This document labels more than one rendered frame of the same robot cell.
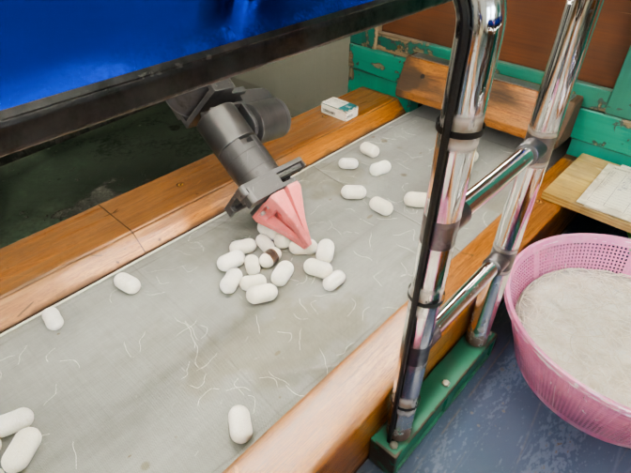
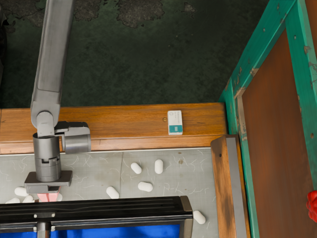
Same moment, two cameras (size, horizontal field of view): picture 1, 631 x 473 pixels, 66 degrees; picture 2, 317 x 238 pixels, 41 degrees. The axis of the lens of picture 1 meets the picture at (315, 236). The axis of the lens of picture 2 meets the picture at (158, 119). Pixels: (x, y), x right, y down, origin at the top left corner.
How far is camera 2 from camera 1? 0.86 m
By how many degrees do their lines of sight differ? 36
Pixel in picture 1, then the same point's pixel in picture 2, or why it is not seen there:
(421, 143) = (196, 181)
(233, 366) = not seen: outside the picture
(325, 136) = (144, 139)
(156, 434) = not seen: outside the picture
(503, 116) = (221, 225)
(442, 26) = (252, 143)
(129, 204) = (12, 120)
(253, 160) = (41, 172)
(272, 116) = (75, 149)
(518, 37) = (261, 203)
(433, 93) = (216, 169)
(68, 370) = not seen: outside the picture
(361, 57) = (229, 91)
